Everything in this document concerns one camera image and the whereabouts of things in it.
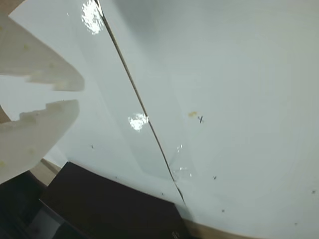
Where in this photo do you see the clear adhesive tape piece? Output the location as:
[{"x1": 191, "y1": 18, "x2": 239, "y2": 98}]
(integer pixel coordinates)
[{"x1": 169, "y1": 143, "x2": 194, "y2": 180}]

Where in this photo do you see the large white paper sheet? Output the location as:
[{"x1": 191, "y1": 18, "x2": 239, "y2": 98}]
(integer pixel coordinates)
[{"x1": 96, "y1": 0, "x2": 319, "y2": 239}]

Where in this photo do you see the small white paper sheet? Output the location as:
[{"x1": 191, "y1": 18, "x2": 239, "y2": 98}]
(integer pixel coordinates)
[{"x1": 0, "y1": 0, "x2": 186, "y2": 207}]

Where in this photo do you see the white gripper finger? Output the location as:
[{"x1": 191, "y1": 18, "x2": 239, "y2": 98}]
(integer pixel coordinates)
[
  {"x1": 0, "y1": 9, "x2": 85, "y2": 92},
  {"x1": 0, "y1": 99, "x2": 80, "y2": 185}
]

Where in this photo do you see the dark brown open box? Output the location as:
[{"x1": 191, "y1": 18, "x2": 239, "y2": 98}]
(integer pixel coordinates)
[{"x1": 24, "y1": 161, "x2": 194, "y2": 239}]

